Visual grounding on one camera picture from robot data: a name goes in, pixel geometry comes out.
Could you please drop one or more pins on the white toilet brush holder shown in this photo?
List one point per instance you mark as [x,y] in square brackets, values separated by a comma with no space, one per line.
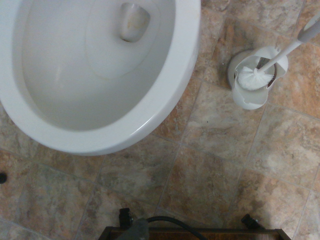
[250,103]

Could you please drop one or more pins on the brown wooden table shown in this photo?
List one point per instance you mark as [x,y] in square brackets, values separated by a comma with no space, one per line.
[225,235]

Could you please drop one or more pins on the white toilet brush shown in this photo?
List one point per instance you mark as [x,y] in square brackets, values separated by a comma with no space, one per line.
[250,78]

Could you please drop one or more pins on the white ceramic toilet bowl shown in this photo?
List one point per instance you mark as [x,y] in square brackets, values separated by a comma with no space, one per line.
[100,141]

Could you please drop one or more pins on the black stand foot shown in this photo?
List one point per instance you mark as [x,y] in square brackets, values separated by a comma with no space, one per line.
[2,178]
[124,216]

